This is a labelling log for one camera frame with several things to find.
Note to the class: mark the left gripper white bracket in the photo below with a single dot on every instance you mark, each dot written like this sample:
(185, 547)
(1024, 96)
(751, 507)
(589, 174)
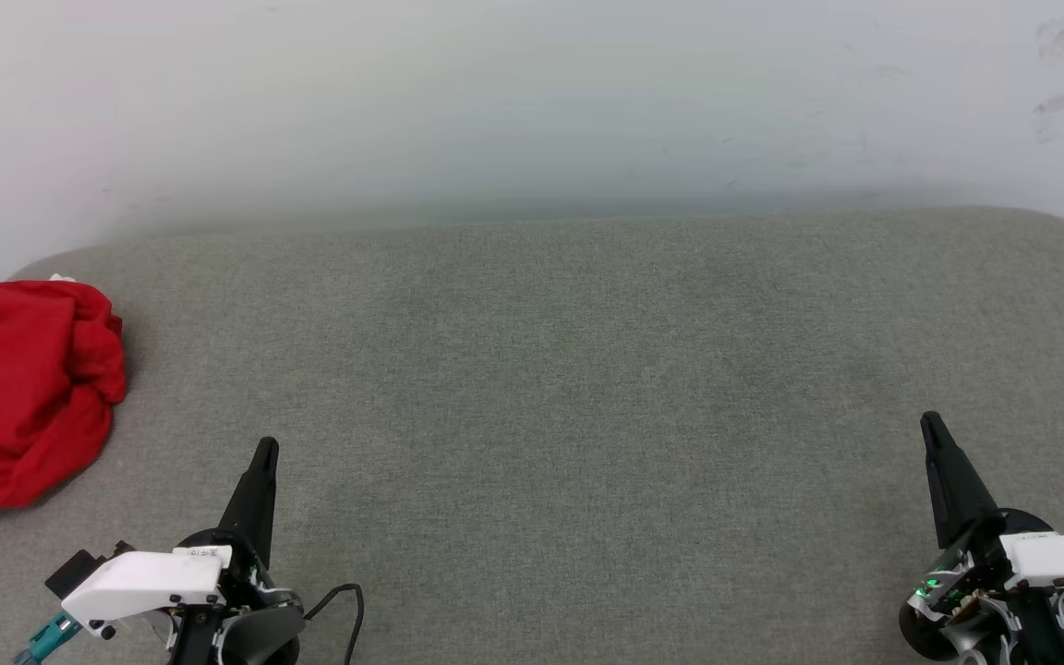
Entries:
(144, 582)

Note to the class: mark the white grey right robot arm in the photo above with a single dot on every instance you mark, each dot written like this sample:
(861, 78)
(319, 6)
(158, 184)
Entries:
(1003, 637)

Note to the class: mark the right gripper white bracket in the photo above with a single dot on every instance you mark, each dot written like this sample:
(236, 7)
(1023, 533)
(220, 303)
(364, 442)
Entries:
(1058, 559)

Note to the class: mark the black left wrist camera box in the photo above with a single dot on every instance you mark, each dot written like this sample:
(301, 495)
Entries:
(79, 571)

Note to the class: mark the grey fabric sofa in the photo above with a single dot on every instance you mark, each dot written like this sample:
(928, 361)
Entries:
(569, 388)

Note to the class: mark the red and white basketball jersey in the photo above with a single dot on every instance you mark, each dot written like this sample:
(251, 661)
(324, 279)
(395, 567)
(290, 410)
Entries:
(19, 388)

